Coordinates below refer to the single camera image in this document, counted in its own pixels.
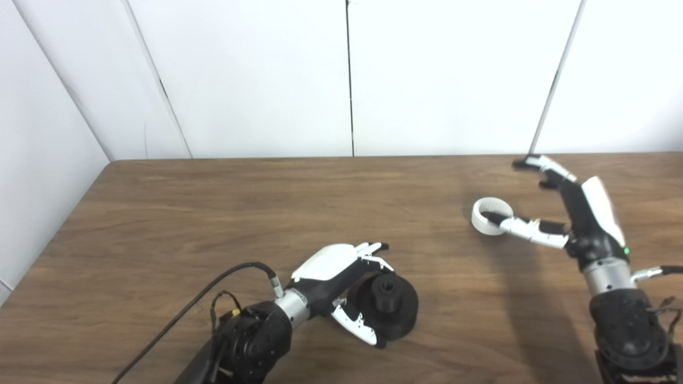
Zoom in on round black plastic part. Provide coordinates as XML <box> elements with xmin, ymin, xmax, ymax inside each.
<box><xmin>354</xmin><ymin>271</ymin><xmax>420</xmax><ymax>342</ymax></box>

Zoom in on left arm thin wires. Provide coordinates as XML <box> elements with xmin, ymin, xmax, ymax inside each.
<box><xmin>209</xmin><ymin>290</ymin><xmax>244</xmax><ymax>332</ymax></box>

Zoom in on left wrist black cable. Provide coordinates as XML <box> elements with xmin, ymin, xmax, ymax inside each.
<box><xmin>111</xmin><ymin>261</ymin><xmax>285</xmax><ymax>384</ymax></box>

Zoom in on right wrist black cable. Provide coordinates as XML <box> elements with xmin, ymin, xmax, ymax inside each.
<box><xmin>631</xmin><ymin>265</ymin><xmax>683</xmax><ymax>282</ymax></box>

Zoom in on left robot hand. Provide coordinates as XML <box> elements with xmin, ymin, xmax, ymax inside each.
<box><xmin>290</xmin><ymin>242</ymin><xmax>395</xmax><ymax>349</ymax></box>

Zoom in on white toothed ring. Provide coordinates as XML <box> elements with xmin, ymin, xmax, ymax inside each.
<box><xmin>472</xmin><ymin>197</ymin><xmax>514</xmax><ymax>236</ymax></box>

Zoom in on right arm thin wires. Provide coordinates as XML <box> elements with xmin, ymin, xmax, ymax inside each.
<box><xmin>648</xmin><ymin>296</ymin><xmax>683</xmax><ymax>334</ymax></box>

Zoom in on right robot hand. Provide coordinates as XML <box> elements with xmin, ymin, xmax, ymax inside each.
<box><xmin>481</xmin><ymin>154</ymin><xmax>631</xmax><ymax>270</ymax></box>

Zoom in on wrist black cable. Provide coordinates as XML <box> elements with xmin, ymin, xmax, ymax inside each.
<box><xmin>111</xmin><ymin>261</ymin><xmax>285</xmax><ymax>384</ymax></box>
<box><xmin>631</xmin><ymin>265</ymin><xmax>683</xmax><ymax>282</ymax></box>

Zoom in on arm thin wires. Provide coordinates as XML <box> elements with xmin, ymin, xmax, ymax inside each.
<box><xmin>648</xmin><ymin>296</ymin><xmax>683</xmax><ymax>334</ymax></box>
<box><xmin>209</xmin><ymin>290</ymin><xmax>244</xmax><ymax>332</ymax></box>

